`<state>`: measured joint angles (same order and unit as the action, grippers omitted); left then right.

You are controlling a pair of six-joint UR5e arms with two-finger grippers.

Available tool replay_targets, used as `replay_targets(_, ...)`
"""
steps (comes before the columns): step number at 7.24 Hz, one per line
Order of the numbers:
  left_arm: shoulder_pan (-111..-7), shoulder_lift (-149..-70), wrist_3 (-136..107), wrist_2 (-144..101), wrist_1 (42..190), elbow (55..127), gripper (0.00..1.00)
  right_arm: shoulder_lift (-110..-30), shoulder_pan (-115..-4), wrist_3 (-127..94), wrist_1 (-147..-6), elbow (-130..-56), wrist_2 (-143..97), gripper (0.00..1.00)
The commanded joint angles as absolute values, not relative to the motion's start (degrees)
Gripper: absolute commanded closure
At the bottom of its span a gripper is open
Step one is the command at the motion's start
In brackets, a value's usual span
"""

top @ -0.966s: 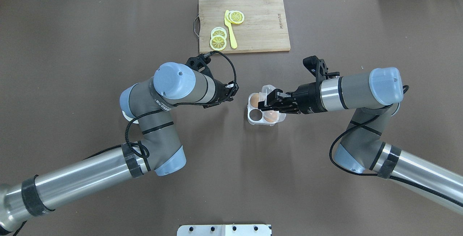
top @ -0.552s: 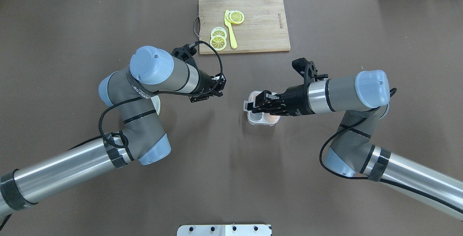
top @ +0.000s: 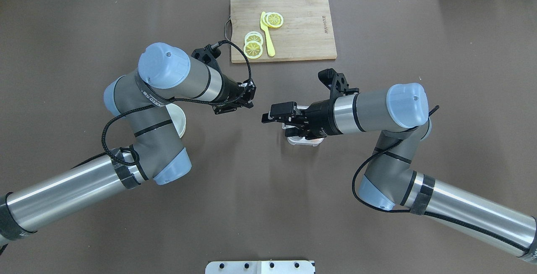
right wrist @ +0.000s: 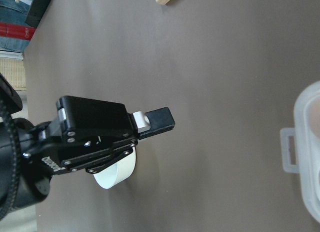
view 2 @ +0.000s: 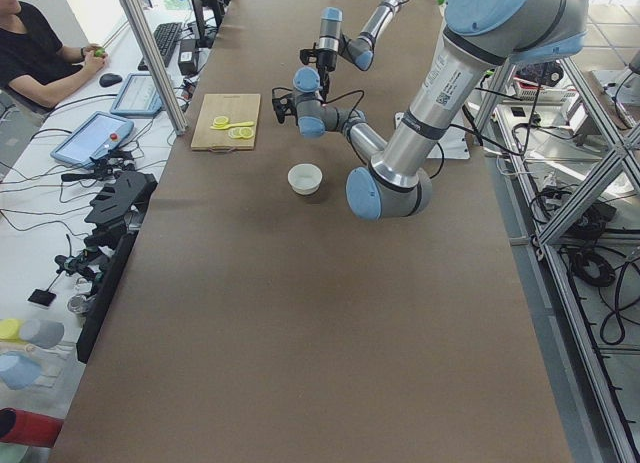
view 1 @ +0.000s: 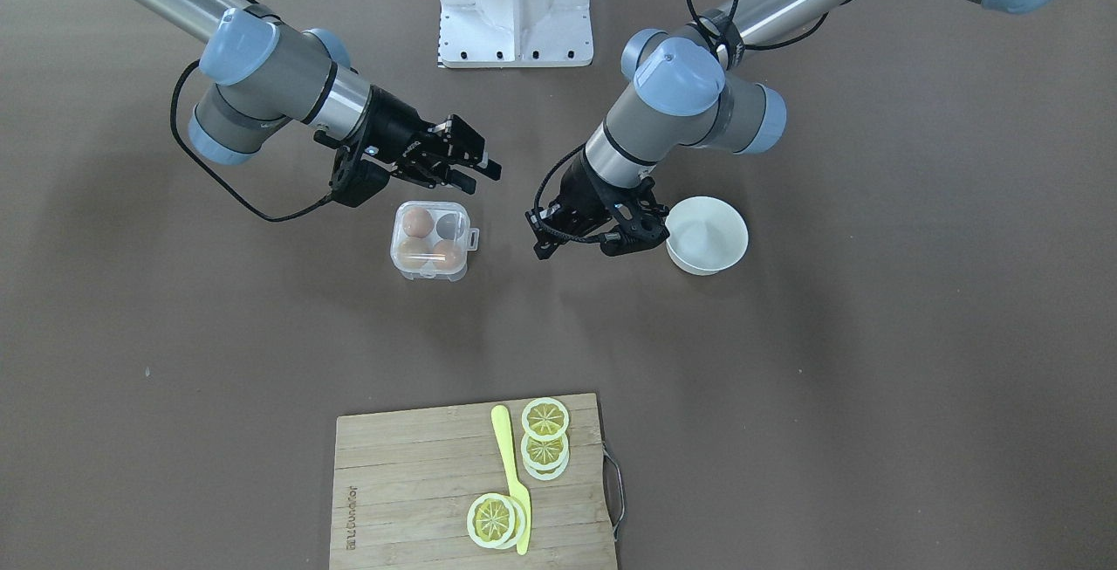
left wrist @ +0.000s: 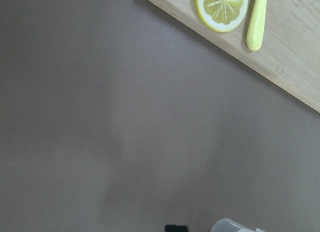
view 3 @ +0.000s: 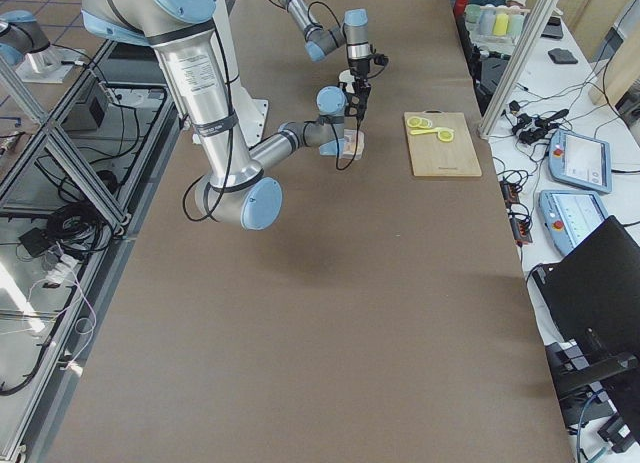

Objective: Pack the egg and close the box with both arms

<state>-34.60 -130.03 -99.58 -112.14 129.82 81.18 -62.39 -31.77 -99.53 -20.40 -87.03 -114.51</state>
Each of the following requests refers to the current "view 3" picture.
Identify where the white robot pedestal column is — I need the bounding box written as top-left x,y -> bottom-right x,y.
213,0 -> 269,147

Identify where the blue teach pendant near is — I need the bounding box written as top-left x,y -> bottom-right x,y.
539,190 -> 609,256

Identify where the clear plastic egg box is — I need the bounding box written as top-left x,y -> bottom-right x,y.
341,129 -> 365,160

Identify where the aluminium frame post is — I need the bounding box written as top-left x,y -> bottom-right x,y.
478,0 -> 559,140

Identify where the yellow plastic knife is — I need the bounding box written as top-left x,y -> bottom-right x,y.
410,128 -> 440,135

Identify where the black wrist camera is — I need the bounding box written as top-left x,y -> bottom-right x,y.
339,80 -> 371,123
372,53 -> 389,68

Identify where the wooden cutting board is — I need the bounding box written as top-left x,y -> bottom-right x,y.
403,112 -> 482,178

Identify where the lemon slice top right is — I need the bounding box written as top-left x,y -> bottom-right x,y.
406,115 -> 433,129

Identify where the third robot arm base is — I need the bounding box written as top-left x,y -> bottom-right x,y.
1,10 -> 83,84

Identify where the blue teach pendant far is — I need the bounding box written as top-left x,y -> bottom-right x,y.
548,130 -> 612,194

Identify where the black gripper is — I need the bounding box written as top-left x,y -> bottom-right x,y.
349,57 -> 371,96

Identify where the black laptop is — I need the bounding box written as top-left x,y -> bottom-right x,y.
530,214 -> 640,384

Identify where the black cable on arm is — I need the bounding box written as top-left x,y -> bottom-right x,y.
333,113 -> 365,172

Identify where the white round bowl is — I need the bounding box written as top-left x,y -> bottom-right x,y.
338,70 -> 354,84

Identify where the blue teach pendant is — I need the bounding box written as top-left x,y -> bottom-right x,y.
539,190 -> 609,256
548,130 -> 612,194

